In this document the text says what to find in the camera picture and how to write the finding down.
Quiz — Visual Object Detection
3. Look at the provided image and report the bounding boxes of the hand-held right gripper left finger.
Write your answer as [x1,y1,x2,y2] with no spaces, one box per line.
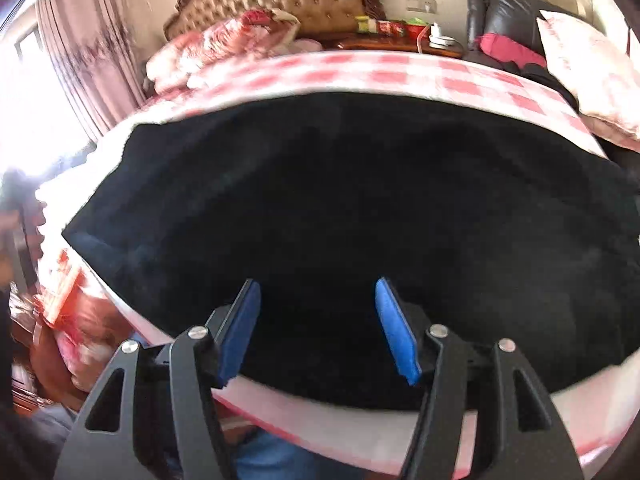
[54,279,262,480]

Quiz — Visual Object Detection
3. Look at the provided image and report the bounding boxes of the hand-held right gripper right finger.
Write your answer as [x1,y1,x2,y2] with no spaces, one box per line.
[375,277,586,480]

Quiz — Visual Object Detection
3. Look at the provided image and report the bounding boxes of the black pants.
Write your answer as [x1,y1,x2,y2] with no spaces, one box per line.
[61,91,640,411]

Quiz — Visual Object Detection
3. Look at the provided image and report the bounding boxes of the red floral blanket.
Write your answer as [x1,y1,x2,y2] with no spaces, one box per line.
[30,247,136,396]

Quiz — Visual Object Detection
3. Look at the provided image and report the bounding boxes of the pink checkered bedsheet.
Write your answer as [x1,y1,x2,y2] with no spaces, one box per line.
[35,50,621,476]

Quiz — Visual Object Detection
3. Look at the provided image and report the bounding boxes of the wooden nightstand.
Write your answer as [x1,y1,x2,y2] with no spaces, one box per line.
[300,30,466,59]

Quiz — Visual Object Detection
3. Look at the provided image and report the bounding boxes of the dark cloth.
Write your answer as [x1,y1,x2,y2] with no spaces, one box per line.
[500,60,581,111]

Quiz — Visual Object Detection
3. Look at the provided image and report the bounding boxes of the pink floral quilt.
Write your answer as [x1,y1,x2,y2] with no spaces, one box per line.
[145,8,323,96]

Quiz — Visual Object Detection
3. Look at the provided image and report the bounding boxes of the white charger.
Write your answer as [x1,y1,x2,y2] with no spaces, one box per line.
[427,22,457,48]

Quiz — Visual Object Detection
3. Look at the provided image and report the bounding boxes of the green and red snack packets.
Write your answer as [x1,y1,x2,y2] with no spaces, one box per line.
[355,16,431,38]

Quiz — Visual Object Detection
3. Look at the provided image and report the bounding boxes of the pink curtain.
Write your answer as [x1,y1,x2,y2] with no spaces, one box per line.
[35,0,148,141]

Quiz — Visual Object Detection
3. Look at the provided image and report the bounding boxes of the pink pillow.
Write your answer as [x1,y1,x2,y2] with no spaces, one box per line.
[536,10,640,141]

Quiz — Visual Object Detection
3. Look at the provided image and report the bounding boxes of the black leather sofa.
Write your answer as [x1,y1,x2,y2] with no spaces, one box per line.
[466,0,591,111]

